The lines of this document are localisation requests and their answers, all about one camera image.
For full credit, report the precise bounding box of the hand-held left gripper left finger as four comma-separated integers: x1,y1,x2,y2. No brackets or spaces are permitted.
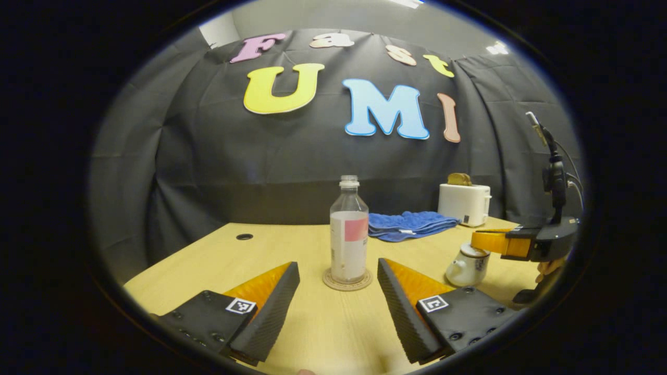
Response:
151,261,301,366

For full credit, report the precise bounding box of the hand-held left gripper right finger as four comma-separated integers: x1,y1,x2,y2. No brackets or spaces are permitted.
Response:
377,258,520,365

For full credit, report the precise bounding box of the white blue-patterned teacup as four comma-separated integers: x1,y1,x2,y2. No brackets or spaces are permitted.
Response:
444,243,491,288

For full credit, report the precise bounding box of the round wooden coaster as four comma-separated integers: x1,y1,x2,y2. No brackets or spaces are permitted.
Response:
322,267,373,292

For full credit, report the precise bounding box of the clear water bottle pink label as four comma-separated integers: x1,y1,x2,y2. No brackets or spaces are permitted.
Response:
329,175,369,284

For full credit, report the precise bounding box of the white toaster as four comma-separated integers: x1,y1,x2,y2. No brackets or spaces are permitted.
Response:
438,183,492,228

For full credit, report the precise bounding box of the folded blue towel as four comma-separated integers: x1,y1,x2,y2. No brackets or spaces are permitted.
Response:
368,210,461,243

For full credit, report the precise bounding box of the black backdrop cloth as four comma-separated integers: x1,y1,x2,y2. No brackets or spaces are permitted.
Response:
89,29,582,284

